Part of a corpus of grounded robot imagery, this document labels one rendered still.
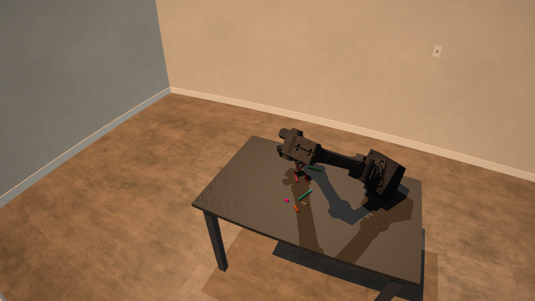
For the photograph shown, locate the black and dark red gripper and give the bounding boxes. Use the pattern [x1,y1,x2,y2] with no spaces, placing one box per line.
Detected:
[293,158,306,171]

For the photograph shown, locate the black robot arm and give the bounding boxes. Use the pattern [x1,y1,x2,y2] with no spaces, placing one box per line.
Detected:
[277,128,387,186]

